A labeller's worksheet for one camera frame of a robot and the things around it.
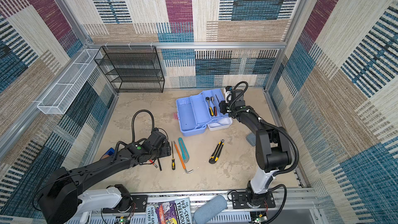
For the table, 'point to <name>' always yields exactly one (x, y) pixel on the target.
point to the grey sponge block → (251, 139)
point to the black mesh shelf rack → (132, 69)
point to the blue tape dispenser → (109, 152)
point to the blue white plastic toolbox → (196, 113)
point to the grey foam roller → (208, 211)
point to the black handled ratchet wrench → (215, 108)
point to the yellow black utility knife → (216, 152)
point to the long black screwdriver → (217, 98)
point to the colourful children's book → (178, 211)
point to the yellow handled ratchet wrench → (210, 109)
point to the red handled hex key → (153, 164)
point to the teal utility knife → (184, 152)
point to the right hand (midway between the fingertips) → (221, 105)
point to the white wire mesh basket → (59, 96)
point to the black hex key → (159, 165)
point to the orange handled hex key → (186, 171)
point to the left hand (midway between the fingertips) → (167, 147)
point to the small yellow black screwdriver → (173, 159)
